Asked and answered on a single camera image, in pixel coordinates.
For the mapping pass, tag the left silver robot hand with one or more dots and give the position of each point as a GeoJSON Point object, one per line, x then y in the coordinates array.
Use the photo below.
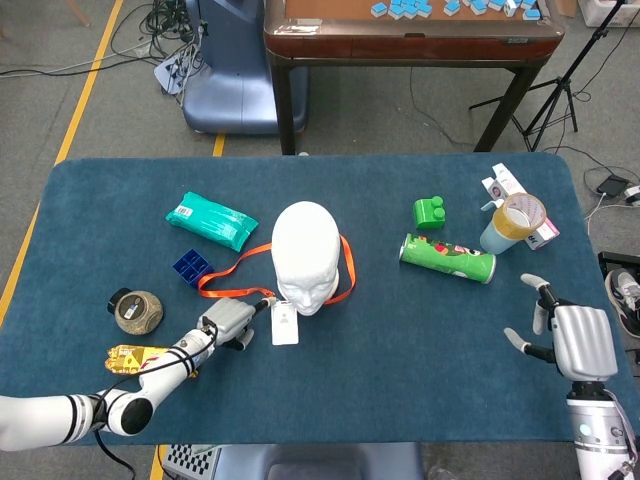
{"type": "Point", "coordinates": [230, 317]}

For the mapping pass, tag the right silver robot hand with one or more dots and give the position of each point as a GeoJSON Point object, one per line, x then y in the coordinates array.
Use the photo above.
{"type": "Point", "coordinates": [585, 345]}

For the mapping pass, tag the round brown jar black lid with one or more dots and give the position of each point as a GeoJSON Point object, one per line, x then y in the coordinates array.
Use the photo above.
{"type": "Point", "coordinates": [137, 312]}

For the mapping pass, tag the gold yellow biscuit packet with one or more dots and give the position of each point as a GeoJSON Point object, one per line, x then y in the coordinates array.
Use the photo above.
{"type": "Point", "coordinates": [125, 357]}

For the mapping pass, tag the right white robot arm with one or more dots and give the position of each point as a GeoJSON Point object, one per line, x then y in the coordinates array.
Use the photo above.
{"type": "Point", "coordinates": [597, 430]}

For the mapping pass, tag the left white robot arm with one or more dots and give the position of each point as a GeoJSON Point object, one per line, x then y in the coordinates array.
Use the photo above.
{"type": "Point", "coordinates": [50, 415]}

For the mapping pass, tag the white foam mannequin head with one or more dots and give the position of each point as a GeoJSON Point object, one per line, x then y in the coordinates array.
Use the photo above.
{"type": "Point", "coordinates": [305, 240]}

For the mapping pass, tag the blue plastic grid box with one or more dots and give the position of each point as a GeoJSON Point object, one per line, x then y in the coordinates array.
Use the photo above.
{"type": "Point", "coordinates": [205, 280]}

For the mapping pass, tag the grey black sneaker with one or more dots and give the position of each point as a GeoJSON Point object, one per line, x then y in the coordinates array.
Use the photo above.
{"type": "Point", "coordinates": [622, 295]}

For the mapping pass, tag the black crate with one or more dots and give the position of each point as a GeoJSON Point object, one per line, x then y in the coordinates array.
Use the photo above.
{"type": "Point", "coordinates": [615, 259]}

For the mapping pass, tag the teal wet wipes pack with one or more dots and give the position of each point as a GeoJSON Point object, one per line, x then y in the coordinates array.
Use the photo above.
{"type": "Point", "coordinates": [210, 220]}

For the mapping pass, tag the light blue cup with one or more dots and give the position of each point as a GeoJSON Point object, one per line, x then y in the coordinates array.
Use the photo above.
{"type": "Point", "coordinates": [497, 240]}

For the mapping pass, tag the black white checkerboard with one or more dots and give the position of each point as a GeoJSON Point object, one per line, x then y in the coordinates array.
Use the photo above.
{"type": "Point", "coordinates": [187, 460]}

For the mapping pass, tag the brown packing tape roll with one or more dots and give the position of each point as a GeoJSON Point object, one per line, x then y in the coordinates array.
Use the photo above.
{"type": "Point", "coordinates": [502, 220]}

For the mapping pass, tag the dark blue table mat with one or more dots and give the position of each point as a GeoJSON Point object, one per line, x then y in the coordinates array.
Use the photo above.
{"type": "Point", "coordinates": [125, 200]}

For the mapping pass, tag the white power adapter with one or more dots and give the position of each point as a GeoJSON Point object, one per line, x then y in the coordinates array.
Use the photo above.
{"type": "Point", "coordinates": [634, 194]}

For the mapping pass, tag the green chips can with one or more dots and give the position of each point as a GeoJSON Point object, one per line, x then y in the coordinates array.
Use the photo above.
{"type": "Point", "coordinates": [450, 257]}

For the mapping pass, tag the black phone on charger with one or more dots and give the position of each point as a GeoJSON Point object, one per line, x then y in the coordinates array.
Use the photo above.
{"type": "Point", "coordinates": [612, 186]}

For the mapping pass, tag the grey blue robot torso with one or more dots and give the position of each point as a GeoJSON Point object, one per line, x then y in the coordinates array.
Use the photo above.
{"type": "Point", "coordinates": [320, 460]}

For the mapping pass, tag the white pink carton box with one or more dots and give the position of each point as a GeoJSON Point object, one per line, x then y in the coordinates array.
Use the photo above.
{"type": "Point", "coordinates": [505, 180]}

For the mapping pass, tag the green toy building block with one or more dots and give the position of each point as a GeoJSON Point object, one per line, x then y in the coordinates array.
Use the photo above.
{"type": "Point", "coordinates": [425, 215]}

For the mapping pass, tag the blue grey machine base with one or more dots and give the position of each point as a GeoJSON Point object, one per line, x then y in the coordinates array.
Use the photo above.
{"type": "Point", "coordinates": [235, 90]}

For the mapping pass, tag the white power strip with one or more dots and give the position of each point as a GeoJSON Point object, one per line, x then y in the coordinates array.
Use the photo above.
{"type": "Point", "coordinates": [170, 75]}

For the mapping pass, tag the black tripod stand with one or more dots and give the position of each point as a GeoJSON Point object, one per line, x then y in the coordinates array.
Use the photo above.
{"type": "Point", "coordinates": [601, 31]}

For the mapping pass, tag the brown mahjong table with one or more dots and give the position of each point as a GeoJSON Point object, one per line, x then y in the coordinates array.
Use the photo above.
{"type": "Point", "coordinates": [400, 47]}

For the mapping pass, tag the white storage box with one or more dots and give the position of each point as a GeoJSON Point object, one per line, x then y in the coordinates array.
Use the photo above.
{"type": "Point", "coordinates": [595, 15]}

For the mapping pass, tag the blue mahjong tile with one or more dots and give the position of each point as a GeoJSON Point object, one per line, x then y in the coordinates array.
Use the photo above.
{"type": "Point", "coordinates": [378, 8]}
{"type": "Point", "coordinates": [531, 13]}
{"type": "Point", "coordinates": [450, 8]}

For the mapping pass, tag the brown cardboard box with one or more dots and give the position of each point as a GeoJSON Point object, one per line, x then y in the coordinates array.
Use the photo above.
{"type": "Point", "coordinates": [565, 6]}

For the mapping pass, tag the white mahjong tile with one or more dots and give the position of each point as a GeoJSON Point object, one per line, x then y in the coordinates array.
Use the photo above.
{"type": "Point", "coordinates": [510, 8]}

